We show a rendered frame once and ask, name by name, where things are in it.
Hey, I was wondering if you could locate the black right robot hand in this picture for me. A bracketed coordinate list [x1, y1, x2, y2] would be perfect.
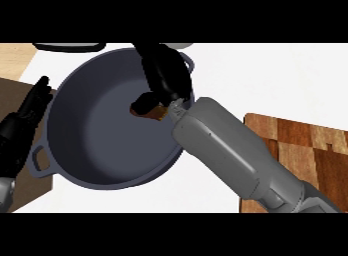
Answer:
[130, 42, 196, 117]

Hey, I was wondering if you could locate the brown wooden cutting board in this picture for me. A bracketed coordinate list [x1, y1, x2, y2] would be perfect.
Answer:
[237, 112, 348, 214]

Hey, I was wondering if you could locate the black rimmed round object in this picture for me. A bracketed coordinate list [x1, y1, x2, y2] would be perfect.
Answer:
[31, 42, 107, 53]

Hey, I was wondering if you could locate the pale grey round object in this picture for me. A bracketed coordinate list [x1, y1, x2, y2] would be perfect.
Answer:
[161, 42, 195, 50]

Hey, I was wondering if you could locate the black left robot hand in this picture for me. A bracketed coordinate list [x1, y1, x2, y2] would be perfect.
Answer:
[0, 75, 54, 183]

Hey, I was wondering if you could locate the dark grey pot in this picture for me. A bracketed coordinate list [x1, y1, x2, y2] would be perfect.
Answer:
[25, 47, 197, 191]

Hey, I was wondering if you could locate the brown sweet potato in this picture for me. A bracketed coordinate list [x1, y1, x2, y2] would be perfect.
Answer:
[130, 102, 169, 121]

